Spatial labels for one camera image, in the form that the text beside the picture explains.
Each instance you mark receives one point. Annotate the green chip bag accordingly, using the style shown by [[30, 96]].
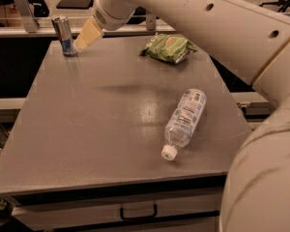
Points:
[[169, 48]]

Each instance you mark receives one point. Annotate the clear plastic water bottle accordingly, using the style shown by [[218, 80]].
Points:
[[183, 122]]

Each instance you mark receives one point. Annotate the black drawer handle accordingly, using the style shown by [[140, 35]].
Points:
[[138, 212]]

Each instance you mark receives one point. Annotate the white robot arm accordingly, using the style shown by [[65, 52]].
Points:
[[254, 44]]

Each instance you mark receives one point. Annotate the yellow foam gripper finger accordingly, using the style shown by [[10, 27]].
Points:
[[90, 32]]

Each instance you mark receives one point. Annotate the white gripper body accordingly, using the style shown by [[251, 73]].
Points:
[[110, 15]]

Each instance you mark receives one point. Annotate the black desk stand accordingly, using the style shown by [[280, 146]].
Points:
[[74, 4]]

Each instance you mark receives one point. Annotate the redbull can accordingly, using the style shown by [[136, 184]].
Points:
[[63, 31]]

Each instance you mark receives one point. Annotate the grey table drawer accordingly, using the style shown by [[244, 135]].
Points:
[[101, 211]]

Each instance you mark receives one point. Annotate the metal bracket post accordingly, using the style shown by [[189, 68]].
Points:
[[28, 21], [150, 21]]

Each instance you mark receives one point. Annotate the middle metal bracket post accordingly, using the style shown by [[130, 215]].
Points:
[[150, 21]]

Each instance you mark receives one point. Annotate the left metal bracket post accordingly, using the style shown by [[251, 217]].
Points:
[[28, 21]]

